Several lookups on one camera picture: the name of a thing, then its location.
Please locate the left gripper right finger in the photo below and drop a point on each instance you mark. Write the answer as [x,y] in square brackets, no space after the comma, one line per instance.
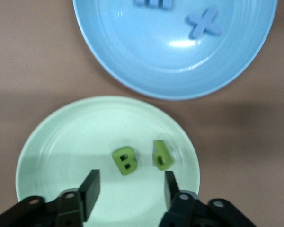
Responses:
[172,196]

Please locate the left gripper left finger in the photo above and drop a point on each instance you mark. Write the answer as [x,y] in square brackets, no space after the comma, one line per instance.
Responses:
[90,189]

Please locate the green foam letter B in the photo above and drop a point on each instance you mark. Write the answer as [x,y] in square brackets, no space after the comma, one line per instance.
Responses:
[118,164]

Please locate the green foam letter P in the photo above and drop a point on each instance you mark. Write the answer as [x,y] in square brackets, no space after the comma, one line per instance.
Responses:
[168,158]

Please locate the blue foam letter X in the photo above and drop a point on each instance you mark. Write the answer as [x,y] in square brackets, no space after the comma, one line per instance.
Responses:
[203,23]

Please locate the blue foam letter E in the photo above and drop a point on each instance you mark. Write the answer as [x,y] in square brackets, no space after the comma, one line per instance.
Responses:
[153,3]

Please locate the pale green plate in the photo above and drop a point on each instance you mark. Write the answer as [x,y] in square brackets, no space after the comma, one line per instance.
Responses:
[73,146]

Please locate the blue plate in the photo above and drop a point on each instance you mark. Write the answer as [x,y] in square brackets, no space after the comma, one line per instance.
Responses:
[144,59]

